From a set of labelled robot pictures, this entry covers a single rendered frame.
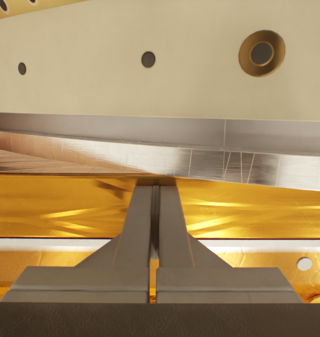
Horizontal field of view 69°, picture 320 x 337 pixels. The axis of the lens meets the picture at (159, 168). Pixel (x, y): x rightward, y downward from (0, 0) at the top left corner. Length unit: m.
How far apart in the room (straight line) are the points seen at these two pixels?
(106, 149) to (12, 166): 0.07
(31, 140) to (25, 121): 0.03
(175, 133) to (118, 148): 0.04
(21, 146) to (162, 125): 0.14
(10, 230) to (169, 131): 0.13
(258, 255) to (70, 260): 0.13
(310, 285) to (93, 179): 0.18
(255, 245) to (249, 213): 0.03
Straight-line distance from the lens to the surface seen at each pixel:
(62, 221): 0.18
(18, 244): 0.20
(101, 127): 0.19
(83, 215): 0.17
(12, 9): 0.23
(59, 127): 0.22
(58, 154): 0.20
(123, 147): 0.16
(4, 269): 0.22
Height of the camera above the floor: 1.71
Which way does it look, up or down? 16 degrees up
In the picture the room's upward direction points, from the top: 180 degrees counter-clockwise
